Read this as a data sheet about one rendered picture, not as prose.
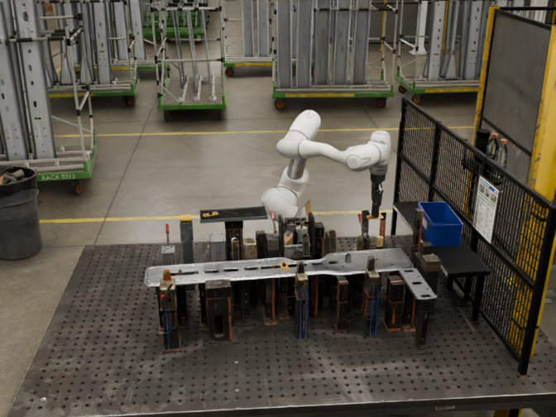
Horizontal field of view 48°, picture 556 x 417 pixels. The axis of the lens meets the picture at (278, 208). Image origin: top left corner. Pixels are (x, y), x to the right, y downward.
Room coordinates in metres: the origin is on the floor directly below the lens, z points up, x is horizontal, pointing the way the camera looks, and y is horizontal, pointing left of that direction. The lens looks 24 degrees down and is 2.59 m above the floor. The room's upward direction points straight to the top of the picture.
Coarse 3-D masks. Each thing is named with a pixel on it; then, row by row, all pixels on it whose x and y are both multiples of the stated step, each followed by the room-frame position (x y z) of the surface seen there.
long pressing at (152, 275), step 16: (336, 256) 2.92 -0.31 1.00; (352, 256) 2.92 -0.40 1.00; (384, 256) 2.92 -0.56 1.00; (400, 256) 2.92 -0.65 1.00; (160, 272) 2.75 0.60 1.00; (176, 272) 2.76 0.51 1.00; (224, 272) 2.75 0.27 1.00; (240, 272) 2.75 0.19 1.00; (256, 272) 2.75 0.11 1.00; (272, 272) 2.75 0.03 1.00; (288, 272) 2.75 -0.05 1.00; (320, 272) 2.76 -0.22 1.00; (336, 272) 2.76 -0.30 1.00; (352, 272) 2.76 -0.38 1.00
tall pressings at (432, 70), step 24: (456, 0) 10.46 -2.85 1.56; (504, 0) 10.25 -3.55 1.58; (432, 24) 10.39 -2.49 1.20; (456, 24) 10.40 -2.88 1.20; (480, 24) 10.41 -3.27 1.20; (432, 48) 10.31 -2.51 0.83; (480, 48) 10.64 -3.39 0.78; (432, 72) 10.27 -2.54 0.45; (456, 72) 10.40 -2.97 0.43; (480, 72) 10.43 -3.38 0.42
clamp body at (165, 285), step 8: (160, 280) 2.58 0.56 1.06; (168, 280) 2.57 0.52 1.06; (160, 288) 2.51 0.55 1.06; (168, 288) 2.52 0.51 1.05; (160, 296) 2.50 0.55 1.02; (168, 304) 2.51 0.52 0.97; (176, 304) 2.54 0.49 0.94; (168, 312) 2.51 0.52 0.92; (176, 312) 2.58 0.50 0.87; (168, 320) 2.51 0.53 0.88; (176, 320) 2.56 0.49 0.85; (168, 328) 2.51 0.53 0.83; (176, 328) 2.51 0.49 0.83; (168, 336) 2.49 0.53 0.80; (176, 336) 2.51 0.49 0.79; (168, 344) 2.49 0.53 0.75; (176, 344) 2.51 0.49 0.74; (168, 352) 2.49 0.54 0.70
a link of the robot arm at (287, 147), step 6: (288, 132) 3.29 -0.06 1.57; (294, 132) 3.26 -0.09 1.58; (300, 132) 3.25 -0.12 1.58; (288, 138) 3.24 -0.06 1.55; (294, 138) 3.22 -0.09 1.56; (300, 138) 3.22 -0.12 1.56; (306, 138) 3.25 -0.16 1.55; (282, 144) 3.23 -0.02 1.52; (288, 144) 3.20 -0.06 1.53; (294, 144) 3.18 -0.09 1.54; (276, 150) 3.27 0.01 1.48; (282, 150) 3.22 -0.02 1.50; (288, 150) 3.19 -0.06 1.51; (294, 150) 3.16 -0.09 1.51; (288, 156) 3.20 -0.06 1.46; (294, 156) 3.17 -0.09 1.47
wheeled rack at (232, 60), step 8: (224, 0) 12.92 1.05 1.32; (224, 8) 12.92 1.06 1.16; (224, 16) 12.92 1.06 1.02; (224, 24) 12.53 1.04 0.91; (224, 56) 12.00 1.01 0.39; (232, 56) 12.55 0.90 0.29; (240, 56) 12.56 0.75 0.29; (256, 56) 12.37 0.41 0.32; (224, 64) 11.98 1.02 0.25; (232, 64) 11.98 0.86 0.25; (240, 64) 11.98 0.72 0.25; (248, 64) 11.99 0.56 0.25; (256, 64) 11.99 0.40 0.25; (264, 64) 12.00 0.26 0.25; (312, 64) 12.04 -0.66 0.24; (232, 72) 12.07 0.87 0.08; (312, 72) 12.13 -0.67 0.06
